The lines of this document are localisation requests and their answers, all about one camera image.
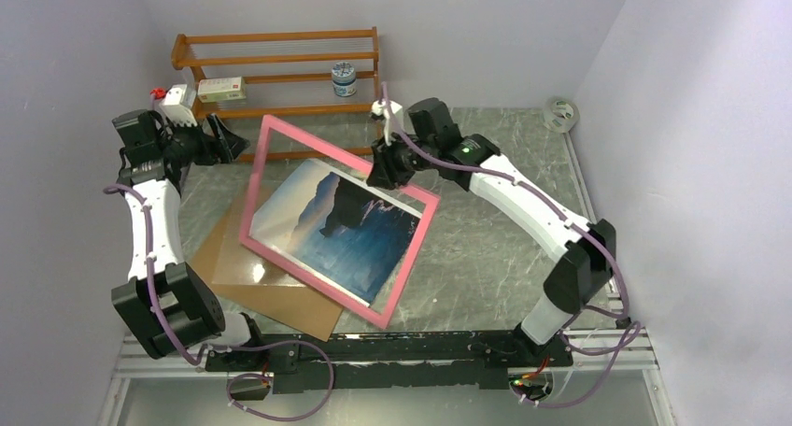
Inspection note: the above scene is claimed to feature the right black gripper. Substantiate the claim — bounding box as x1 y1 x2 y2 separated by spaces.
367 127 438 190

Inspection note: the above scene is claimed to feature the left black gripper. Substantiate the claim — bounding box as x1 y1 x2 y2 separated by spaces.
158 113 248 169

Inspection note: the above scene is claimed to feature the mountain landscape photo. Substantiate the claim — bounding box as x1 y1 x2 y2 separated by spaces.
249 159 421 306

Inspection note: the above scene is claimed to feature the pink picture frame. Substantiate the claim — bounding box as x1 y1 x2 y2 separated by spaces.
239 115 440 329

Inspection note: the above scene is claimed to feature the clear acrylic sheet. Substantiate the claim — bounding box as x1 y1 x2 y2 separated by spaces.
210 189 304 288

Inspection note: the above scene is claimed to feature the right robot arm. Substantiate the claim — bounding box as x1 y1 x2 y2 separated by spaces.
366 98 615 365

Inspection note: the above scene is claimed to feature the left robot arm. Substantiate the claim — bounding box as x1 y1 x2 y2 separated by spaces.
103 84 268 370

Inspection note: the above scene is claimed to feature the white green cardboard box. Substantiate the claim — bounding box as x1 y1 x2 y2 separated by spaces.
197 77 247 103

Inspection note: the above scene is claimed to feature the small blue white jar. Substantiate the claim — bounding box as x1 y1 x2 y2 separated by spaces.
331 61 357 97

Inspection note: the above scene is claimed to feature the wooden shelf rack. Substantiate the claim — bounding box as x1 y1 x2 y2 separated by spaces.
171 26 386 164

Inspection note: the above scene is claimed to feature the brown backing board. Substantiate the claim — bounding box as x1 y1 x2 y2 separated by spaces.
190 221 344 340

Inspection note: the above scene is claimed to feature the clear tape roll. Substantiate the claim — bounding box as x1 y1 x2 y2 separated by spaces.
542 96 580 134

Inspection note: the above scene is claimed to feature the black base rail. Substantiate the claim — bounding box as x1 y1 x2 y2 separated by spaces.
205 330 573 394

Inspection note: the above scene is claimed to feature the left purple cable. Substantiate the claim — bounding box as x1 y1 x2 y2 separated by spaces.
103 181 336 424

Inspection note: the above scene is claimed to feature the purple cable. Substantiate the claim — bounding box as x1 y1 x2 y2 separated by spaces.
103 181 336 424
378 81 643 411

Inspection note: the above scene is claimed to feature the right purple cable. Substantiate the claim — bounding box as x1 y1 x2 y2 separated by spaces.
378 81 643 411

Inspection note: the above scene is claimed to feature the aluminium extrusion frame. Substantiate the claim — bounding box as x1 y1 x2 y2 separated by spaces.
98 329 676 425

